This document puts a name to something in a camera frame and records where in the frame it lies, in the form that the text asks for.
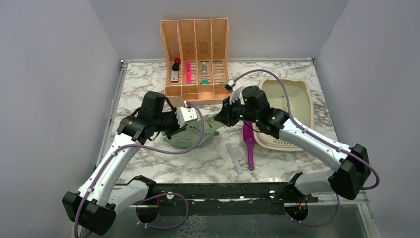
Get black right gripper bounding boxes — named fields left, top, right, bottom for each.
left=215, top=94, right=260, bottom=126

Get green litter bag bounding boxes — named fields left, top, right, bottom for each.
left=162, top=114, right=224, bottom=149

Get purple litter scoop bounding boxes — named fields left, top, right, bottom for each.
left=242, top=122, right=256, bottom=170

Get beige litter box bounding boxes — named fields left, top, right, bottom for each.
left=254, top=78, right=315, bottom=152

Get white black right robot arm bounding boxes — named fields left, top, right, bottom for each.
left=214, top=83, right=371, bottom=202

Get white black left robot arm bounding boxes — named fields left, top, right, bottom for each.
left=62, top=92, right=198, bottom=237

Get red white small box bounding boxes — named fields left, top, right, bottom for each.
left=170, top=71, right=179, bottom=82

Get green tape dispenser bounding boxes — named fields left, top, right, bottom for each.
left=200, top=79, right=210, bottom=85

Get green white glue stick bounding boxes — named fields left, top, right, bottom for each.
left=202, top=61, right=207, bottom=75

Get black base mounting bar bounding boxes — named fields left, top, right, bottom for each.
left=90, top=176, right=320, bottom=218

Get red and black stamp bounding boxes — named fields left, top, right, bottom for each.
left=171, top=58, right=181, bottom=71

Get orange plastic file organizer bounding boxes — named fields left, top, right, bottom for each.
left=160, top=18, right=229, bottom=106

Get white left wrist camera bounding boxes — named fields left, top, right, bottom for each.
left=175, top=107, right=199, bottom=128

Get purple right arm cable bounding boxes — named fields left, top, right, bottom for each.
left=229, top=69, right=380, bottom=227

